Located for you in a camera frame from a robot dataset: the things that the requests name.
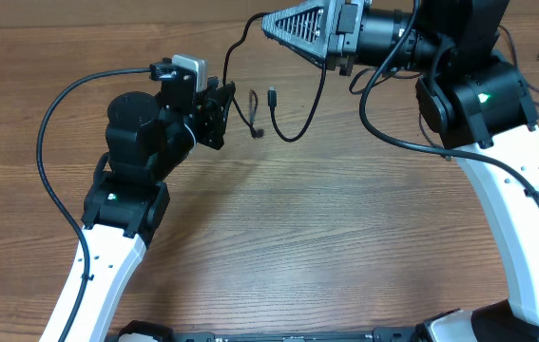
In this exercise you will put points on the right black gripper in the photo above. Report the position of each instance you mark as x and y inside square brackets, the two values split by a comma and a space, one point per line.
[334, 36]

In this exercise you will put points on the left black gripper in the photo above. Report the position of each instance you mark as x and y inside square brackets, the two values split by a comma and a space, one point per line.
[210, 123]

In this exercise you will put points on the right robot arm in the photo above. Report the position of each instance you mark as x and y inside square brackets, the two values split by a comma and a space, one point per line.
[480, 106]

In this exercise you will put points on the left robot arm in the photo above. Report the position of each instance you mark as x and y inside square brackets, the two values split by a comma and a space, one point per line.
[147, 136]

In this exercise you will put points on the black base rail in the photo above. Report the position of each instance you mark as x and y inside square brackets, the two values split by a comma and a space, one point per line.
[138, 330]

